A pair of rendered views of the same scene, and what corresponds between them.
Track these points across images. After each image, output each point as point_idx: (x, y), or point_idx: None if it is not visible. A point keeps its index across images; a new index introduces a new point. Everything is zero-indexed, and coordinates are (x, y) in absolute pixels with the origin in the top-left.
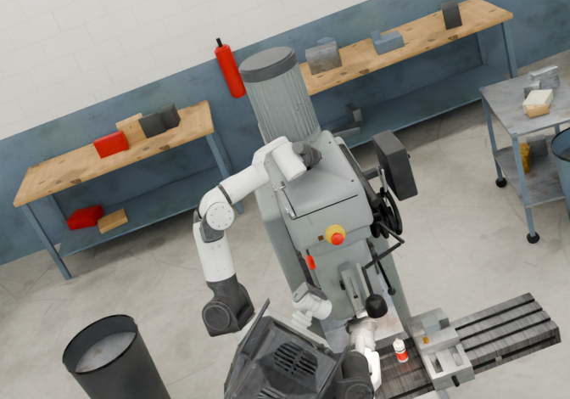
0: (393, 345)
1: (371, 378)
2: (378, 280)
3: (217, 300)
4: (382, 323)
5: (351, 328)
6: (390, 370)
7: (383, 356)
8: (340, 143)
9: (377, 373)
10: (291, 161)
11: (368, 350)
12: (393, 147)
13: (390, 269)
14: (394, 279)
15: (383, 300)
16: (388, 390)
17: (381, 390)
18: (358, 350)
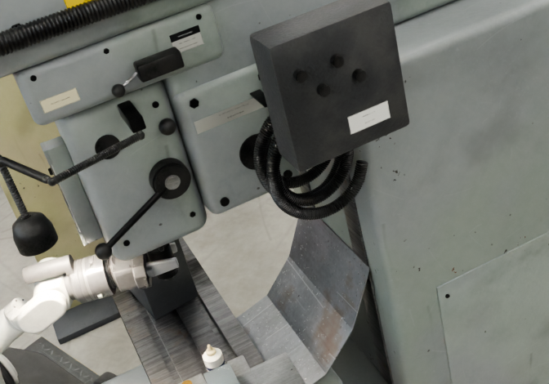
0: (256, 360)
1: (15, 310)
2: (107, 218)
3: None
4: (323, 332)
5: None
6: (197, 372)
7: (235, 354)
8: None
9: (20, 314)
10: None
11: (56, 284)
12: (282, 31)
13: (381, 278)
14: (387, 301)
15: (25, 235)
16: (153, 381)
17: (153, 371)
18: (33, 265)
